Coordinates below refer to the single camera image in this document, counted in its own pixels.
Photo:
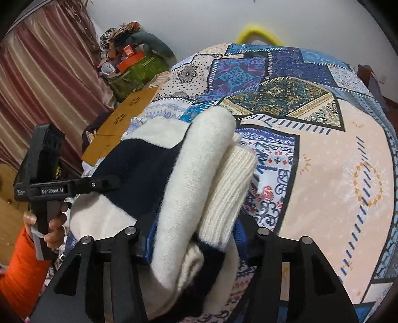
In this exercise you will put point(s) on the person's left hand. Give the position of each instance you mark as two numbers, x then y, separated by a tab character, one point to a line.
56	231

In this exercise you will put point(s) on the blue patchwork quilt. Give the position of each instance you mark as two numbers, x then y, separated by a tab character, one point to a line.
326	161

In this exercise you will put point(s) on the orange box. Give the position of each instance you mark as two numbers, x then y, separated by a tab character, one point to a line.
130	59

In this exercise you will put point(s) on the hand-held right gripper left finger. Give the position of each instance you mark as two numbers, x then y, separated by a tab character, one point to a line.
141	245

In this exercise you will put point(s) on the dark purple cloth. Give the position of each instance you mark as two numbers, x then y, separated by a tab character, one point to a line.
94	127

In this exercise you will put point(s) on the yellow foam tube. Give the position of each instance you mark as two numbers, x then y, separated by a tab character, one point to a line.
256	31

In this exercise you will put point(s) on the wooden lap tray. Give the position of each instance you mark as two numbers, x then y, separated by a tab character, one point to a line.
118	130

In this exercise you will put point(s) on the cream navy striped sweater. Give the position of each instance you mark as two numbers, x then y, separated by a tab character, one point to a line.
186	174

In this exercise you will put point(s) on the pile of patterned clothes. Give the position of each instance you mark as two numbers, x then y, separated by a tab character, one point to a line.
119	34

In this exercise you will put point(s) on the person's left forearm orange sleeve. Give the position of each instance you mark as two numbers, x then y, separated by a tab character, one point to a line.
21	273

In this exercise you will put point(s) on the green fabric bag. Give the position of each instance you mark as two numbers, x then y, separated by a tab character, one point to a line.
136	77

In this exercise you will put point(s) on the striped maroon curtain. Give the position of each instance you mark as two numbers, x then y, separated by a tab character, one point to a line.
46	77

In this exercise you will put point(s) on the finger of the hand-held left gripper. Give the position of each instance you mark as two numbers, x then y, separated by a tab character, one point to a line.
99	184

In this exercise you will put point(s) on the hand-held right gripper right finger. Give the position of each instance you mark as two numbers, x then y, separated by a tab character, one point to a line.
242	240

